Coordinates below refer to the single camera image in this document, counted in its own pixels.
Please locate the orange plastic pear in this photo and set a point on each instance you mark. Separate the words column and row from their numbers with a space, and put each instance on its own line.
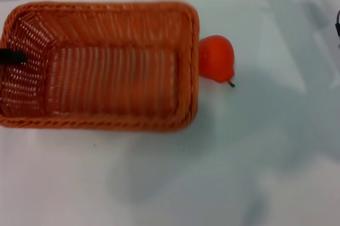
column 217, row 58

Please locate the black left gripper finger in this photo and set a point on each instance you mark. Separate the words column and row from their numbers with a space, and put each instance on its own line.
column 12, row 56

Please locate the orange woven plastic basket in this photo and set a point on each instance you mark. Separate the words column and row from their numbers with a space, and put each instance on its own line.
column 114, row 85

